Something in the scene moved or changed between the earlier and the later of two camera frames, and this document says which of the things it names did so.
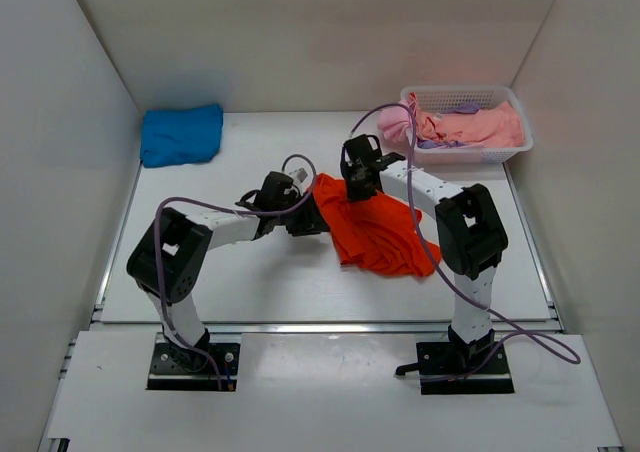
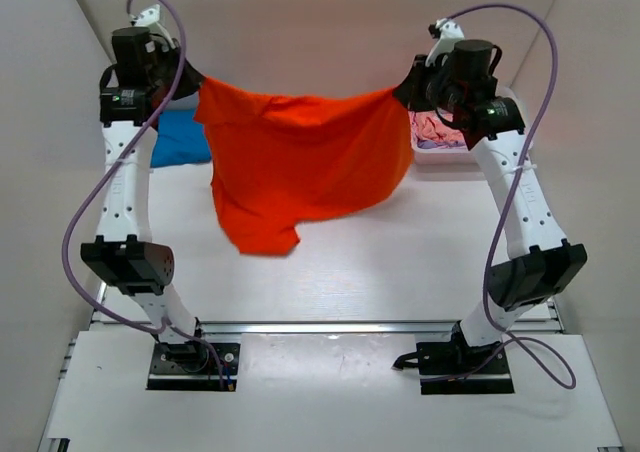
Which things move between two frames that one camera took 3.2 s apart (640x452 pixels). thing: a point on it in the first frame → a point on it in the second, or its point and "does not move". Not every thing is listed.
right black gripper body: x=355 y=189 → x=438 y=91
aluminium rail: x=303 y=327 does not move
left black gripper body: x=301 y=220 → x=168 y=61
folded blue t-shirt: x=179 y=135 does not move
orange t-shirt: x=375 y=231 → x=279 y=162
